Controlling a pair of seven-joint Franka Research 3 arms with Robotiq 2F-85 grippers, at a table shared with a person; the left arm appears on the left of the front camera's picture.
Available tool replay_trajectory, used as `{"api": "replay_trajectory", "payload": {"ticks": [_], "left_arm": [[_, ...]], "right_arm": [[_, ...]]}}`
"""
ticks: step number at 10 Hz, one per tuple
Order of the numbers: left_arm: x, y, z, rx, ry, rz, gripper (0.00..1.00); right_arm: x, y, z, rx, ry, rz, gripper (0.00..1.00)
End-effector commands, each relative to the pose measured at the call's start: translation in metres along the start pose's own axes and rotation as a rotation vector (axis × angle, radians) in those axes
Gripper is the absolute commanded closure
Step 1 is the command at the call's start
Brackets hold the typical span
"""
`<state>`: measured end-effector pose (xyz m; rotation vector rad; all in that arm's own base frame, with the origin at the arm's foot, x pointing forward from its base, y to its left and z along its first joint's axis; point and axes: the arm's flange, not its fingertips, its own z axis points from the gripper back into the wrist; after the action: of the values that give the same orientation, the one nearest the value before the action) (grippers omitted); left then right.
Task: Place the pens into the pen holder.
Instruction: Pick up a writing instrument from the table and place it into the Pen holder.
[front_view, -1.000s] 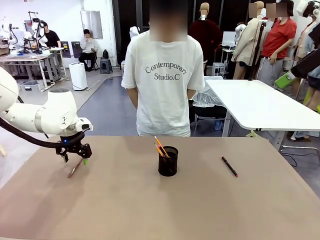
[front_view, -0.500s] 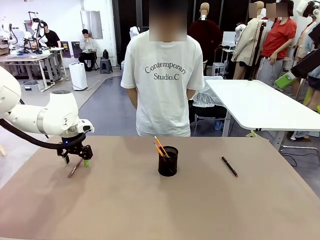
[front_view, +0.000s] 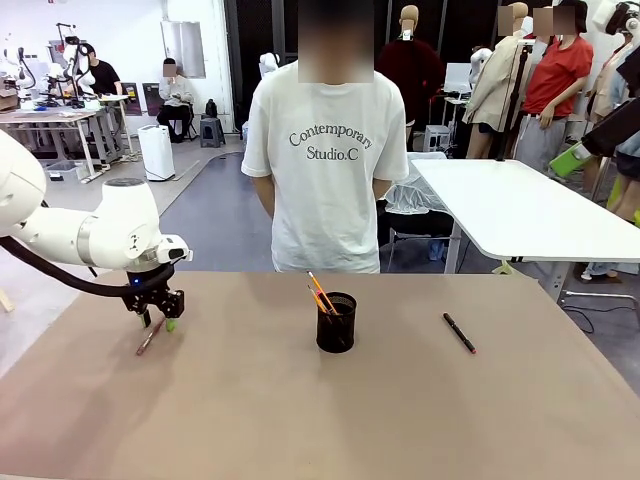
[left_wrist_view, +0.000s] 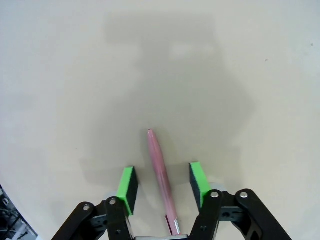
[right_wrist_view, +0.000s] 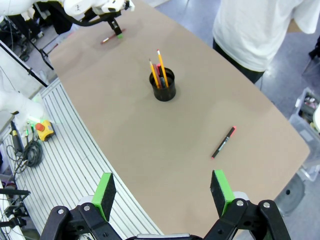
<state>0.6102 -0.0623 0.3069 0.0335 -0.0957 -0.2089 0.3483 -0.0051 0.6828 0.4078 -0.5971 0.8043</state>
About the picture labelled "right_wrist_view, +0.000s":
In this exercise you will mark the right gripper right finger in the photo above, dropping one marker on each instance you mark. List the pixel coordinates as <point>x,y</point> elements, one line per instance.
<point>220,192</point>

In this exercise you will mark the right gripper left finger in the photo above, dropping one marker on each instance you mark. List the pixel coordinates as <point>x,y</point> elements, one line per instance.
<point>105,195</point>

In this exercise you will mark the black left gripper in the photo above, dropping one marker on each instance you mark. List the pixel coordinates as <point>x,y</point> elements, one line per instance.
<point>113,23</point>

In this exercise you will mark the black marker with red caps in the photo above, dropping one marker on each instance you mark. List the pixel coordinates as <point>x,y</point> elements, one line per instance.
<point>223,143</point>

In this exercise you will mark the red pen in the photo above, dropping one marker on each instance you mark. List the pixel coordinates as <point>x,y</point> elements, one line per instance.
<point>157,68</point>

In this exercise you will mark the yellow pencil with eraser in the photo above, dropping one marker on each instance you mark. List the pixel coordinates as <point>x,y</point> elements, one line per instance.
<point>162,65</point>
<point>153,73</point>

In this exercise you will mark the dark grey pen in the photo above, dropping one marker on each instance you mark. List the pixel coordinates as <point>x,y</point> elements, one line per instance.
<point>163,82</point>

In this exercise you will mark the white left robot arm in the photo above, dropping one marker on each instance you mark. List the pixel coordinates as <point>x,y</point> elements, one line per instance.
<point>75,6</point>

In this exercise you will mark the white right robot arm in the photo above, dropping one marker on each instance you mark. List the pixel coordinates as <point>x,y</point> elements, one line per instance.
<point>22,105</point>

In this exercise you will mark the black cylindrical pen holder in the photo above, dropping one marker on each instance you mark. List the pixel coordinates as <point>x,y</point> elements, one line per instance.
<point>165,95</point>

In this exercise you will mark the slotted aluminium base platform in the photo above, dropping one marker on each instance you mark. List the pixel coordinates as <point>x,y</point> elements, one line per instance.
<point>70,155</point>

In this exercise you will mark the grey round table foot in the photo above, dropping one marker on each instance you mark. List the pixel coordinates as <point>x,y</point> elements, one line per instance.
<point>292,197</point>

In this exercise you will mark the yellow emergency stop box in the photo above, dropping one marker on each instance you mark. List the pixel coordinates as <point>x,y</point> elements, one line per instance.
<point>45,131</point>

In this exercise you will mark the black clamp stand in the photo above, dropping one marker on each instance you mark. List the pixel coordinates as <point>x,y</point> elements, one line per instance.
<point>15,192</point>

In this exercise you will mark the black stand rod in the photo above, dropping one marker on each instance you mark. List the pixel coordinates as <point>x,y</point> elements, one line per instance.
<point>32,72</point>

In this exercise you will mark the black hand tool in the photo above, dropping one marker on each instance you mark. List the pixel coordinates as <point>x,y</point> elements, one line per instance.
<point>16,137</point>

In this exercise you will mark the clear plastic storage bin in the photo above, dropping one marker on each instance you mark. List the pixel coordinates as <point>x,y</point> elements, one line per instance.
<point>302,125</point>

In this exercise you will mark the person in white shirt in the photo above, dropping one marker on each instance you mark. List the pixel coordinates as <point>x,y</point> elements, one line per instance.
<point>250,30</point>

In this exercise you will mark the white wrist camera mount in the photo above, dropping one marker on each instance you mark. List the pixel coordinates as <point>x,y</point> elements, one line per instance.
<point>130,5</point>

